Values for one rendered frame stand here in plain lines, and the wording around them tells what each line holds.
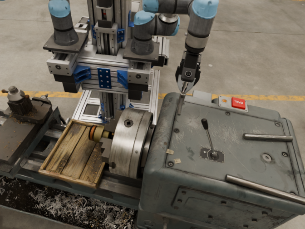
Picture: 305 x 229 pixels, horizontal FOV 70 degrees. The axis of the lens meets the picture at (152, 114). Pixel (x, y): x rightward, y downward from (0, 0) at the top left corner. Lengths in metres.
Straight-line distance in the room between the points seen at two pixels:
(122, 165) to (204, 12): 0.63
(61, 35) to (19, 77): 1.91
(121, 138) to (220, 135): 0.40
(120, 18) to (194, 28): 0.88
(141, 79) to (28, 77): 2.16
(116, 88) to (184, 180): 1.02
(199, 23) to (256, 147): 0.52
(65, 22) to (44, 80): 1.80
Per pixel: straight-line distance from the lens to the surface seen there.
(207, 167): 0.82
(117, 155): 0.91
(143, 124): 0.91
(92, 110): 2.38
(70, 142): 1.32
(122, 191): 1.16
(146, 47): 1.41
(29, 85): 3.19
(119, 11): 1.54
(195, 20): 0.74
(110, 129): 1.03
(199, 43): 0.77
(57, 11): 1.46
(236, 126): 0.99
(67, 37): 1.51
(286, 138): 1.03
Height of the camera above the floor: 1.94
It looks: 48 degrees down
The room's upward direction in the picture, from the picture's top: 8 degrees clockwise
